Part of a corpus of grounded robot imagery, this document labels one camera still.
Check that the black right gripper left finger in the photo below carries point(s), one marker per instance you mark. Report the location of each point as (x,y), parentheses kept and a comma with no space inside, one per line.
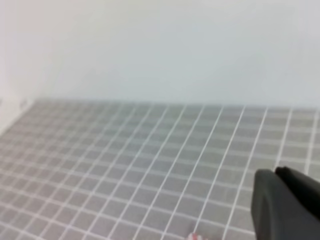
(277,214)

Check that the pink white wavy towel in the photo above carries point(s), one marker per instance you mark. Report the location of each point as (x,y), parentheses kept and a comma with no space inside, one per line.
(194,236)

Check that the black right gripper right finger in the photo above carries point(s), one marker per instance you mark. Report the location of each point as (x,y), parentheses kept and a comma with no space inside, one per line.
(303,187)

